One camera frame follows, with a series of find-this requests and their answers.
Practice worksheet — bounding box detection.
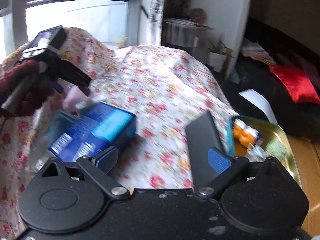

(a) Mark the green knitted ball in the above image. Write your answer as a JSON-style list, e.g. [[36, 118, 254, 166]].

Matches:
[[265, 140, 286, 161]]

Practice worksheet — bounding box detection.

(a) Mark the dark red gloved hand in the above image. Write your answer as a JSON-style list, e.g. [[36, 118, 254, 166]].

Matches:
[[1, 60, 53, 118]]

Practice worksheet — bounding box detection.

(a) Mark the mesh potpourri sachet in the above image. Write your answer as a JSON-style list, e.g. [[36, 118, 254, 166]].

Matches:
[[245, 144, 265, 163]]

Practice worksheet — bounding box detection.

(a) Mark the orange white blue cloth bundle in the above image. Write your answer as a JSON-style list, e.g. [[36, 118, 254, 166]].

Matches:
[[232, 119, 263, 148]]

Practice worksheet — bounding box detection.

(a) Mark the blue Tempo tissue pack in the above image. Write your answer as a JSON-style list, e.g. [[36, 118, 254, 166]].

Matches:
[[48, 102, 137, 162]]

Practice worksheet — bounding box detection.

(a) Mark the gold metal tray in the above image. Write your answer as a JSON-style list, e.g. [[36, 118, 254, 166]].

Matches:
[[227, 115, 302, 187]]

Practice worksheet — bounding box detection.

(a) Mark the white paper sheet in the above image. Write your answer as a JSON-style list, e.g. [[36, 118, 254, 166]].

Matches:
[[239, 89, 278, 125]]

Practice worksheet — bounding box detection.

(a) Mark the floral tablecloth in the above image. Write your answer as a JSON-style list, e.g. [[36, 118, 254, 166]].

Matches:
[[1, 28, 235, 239]]

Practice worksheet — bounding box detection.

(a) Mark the white potted plant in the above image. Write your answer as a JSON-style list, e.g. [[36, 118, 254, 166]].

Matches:
[[207, 35, 233, 72]]

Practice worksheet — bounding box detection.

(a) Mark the red satin cushion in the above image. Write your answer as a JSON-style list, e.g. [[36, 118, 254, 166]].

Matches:
[[269, 65, 319, 105]]

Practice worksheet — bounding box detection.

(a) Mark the patterned curtain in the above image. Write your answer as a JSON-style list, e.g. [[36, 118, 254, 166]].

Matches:
[[146, 0, 165, 46]]

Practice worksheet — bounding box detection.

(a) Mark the folded towels stack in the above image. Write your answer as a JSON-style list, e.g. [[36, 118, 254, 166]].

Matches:
[[241, 38, 276, 66]]

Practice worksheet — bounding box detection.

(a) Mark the black leather sofa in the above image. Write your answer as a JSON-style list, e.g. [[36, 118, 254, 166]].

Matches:
[[216, 18, 319, 141]]

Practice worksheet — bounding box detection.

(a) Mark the glass shelf unit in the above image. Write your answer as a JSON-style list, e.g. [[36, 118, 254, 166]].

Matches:
[[161, 18, 214, 56]]

